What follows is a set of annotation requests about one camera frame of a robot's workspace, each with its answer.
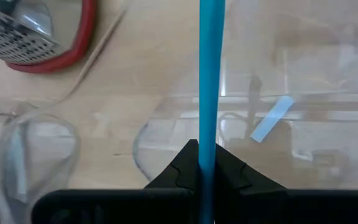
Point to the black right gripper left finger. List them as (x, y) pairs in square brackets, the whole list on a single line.
[(120, 207)]

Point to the teal silicone spatula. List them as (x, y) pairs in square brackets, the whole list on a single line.
[(211, 77)]

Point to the blue tape strip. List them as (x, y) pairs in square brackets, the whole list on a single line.
[(272, 118)]

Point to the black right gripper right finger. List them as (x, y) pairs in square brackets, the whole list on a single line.
[(275, 207)]

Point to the clear plastic bin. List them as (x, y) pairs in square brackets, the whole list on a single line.
[(291, 77), (36, 161)]

